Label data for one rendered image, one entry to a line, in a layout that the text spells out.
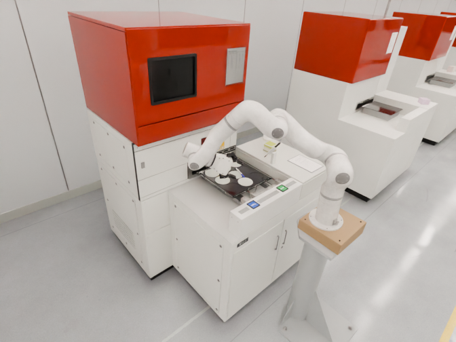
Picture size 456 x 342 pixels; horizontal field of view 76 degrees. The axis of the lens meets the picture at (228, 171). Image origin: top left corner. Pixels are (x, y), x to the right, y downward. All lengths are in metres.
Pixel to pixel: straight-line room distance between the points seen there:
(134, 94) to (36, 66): 1.55
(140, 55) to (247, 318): 1.83
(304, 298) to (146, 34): 1.83
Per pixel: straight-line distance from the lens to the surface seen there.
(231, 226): 1.67
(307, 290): 2.13
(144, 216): 2.02
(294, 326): 2.37
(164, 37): 1.61
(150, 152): 1.80
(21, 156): 3.22
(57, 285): 2.73
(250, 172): 2.07
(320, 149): 1.50
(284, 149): 2.30
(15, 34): 2.96
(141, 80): 1.58
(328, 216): 1.71
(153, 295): 2.47
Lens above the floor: 1.99
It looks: 32 degrees down
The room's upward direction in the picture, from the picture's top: 4 degrees clockwise
